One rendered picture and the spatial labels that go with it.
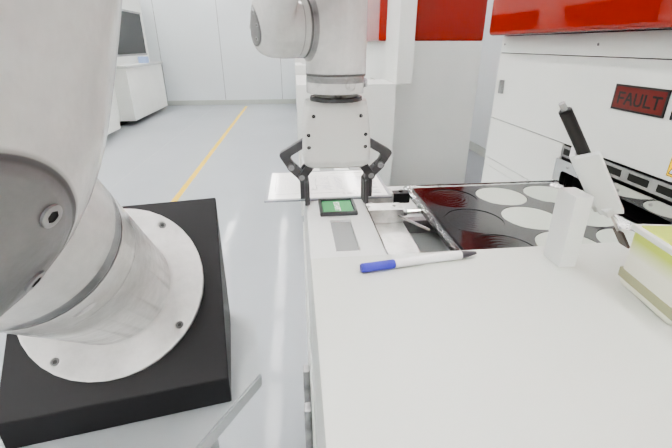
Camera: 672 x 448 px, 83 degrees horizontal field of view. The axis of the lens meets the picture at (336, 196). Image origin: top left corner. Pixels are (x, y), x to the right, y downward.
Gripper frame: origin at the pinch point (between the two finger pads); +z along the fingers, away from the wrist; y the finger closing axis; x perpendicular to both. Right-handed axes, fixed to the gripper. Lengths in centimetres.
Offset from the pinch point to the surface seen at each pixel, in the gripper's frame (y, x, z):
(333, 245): 1.7, 13.7, 1.2
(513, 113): -58, -51, -4
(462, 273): -11.5, 22.2, 0.7
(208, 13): 171, -794, -80
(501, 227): -29.1, -0.6, 7.3
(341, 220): -0.2, 6.2, 1.4
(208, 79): 186, -794, 45
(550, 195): -46.9, -13.8, 7.3
